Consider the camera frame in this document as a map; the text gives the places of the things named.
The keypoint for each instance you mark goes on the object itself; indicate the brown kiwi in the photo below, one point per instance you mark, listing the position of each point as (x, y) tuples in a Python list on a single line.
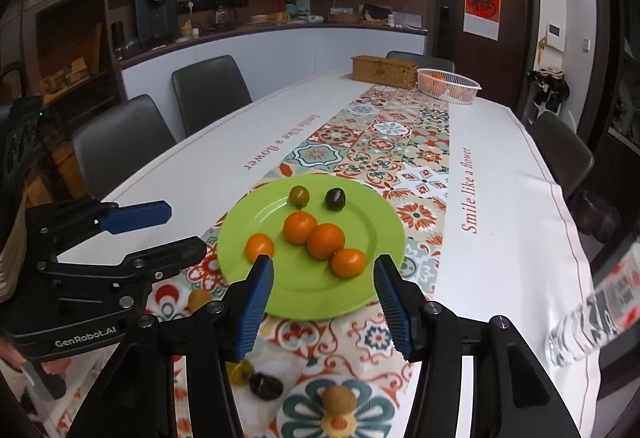
[(339, 400)]

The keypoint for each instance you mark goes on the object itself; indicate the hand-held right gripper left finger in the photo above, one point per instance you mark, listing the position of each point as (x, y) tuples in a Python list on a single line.
[(255, 308)]

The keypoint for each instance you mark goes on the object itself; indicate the brown pot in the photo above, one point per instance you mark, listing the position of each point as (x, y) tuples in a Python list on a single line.
[(595, 218)]

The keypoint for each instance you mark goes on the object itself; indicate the clear plastic water bottle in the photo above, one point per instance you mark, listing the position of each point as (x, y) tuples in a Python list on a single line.
[(595, 313)]

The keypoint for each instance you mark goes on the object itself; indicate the grey dining chair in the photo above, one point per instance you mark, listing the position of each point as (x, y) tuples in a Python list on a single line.
[(562, 153), (117, 138), (420, 60), (210, 90)]

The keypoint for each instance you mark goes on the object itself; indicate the white wall intercom panel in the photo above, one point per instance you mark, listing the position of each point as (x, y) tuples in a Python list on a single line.
[(555, 35)]

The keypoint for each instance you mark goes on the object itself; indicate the white lower counter cabinets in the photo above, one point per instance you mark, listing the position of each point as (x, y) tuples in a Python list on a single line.
[(300, 53)]

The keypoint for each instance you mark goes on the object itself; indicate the black water dispenser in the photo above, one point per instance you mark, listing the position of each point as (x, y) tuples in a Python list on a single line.
[(155, 10)]

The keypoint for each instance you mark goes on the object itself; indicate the white plastic fruit basket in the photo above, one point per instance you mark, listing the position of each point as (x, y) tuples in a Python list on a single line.
[(448, 88)]

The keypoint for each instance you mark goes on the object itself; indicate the wicker basket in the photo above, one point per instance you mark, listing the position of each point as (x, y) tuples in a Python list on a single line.
[(344, 17)]

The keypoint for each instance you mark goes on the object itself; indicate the dark purple plum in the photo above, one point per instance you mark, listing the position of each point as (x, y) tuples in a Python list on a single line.
[(265, 385), (335, 199)]

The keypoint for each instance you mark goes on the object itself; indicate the glass sliding door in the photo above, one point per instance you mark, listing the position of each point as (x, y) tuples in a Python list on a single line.
[(615, 68)]

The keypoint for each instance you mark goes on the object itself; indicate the person's left hand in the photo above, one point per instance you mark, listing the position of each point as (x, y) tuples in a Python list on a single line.
[(6, 349)]

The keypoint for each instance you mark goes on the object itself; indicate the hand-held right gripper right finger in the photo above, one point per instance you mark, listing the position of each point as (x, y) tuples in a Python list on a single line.
[(395, 308)]

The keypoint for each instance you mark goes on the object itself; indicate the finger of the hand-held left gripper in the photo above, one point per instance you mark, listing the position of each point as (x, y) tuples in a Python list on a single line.
[(140, 217), (170, 253)]

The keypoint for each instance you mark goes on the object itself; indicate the green plum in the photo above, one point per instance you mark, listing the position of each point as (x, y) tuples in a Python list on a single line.
[(299, 195), (242, 372)]

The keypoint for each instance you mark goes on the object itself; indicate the red and white wall calendar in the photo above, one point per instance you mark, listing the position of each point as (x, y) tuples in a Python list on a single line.
[(482, 0)]

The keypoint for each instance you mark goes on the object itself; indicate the green plate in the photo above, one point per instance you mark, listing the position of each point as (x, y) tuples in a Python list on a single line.
[(310, 290)]

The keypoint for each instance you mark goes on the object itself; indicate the woven wicker box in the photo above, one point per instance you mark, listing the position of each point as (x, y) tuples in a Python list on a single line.
[(384, 70)]

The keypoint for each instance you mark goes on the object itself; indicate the small brown longan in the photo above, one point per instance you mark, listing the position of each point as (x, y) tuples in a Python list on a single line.
[(200, 300)]

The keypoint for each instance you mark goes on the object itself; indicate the beige ribbed knit clothing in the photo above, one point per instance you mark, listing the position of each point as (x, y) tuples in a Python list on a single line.
[(11, 253)]

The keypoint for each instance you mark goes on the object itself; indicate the orange mandarin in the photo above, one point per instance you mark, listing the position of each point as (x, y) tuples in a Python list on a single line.
[(325, 241), (258, 245), (300, 228), (348, 263)]

